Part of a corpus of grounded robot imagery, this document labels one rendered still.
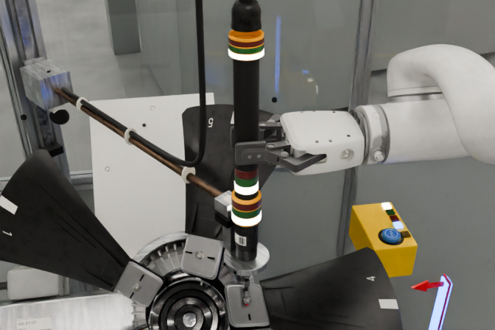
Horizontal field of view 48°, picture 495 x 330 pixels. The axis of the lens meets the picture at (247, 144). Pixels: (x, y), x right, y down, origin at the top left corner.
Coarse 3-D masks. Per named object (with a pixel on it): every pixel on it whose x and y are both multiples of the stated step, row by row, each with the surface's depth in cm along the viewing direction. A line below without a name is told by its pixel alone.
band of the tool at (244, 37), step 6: (234, 30) 69; (258, 30) 69; (228, 36) 67; (234, 36) 69; (240, 36) 70; (246, 36) 70; (252, 36) 70; (258, 36) 69; (240, 48) 66; (246, 48) 66; (252, 48) 66; (240, 54) 67; (246, 54) 66; (252, 54) 67; (240, 60) 67; (246, 60) 67; (252, 60) 67
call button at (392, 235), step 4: (388, 228) 124; (392, 228) 124; (384, 232) 123; (388, 232) 123; (392, 232) 123; (396, 232) 123; (384, 236) 122; (388, 236) 122; (392, 236) 122; (396, 236) 122; (400, 236) 122; (388, 240) 121; (392, 240) 121; (396, 240) 121
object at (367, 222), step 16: (352, 208) 132; (368, 208) 132; (352, 224) 133; (368, 224) 127; (384, 224) 127; (352, 240) 134; (368, 240) 123; (384, 240) 122; (400, 240) 122; (384, 256) 121; (400, 256) 122; (400, 272) 124
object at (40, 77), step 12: (24, 60) 120; (36, 60) 121; (48, 60) 122; (24, 72) 117; (36, 72) 117; (48, 72) 117; (60, 72) 117; (24, 84) 120; (36, 84) 115; (48, 84) 115; (60, 84) 117; (36, 96) 118; (48, 96) 116; (48, 108) 117
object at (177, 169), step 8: (56, 88) 116; (64, 96) 114; (72, 104) 112; (88, 112) 108; (96, 120) 106; (104, 120) 105; (112, 128) 103; (136, 144) 98; (152, 152) 95; (160, 160) 94; (168, 160) 93; (176, 168) 91; (192, 176) 89; (200, 184) 87; (208, 184) 87; (208, 192) 86; (216, 192) 85
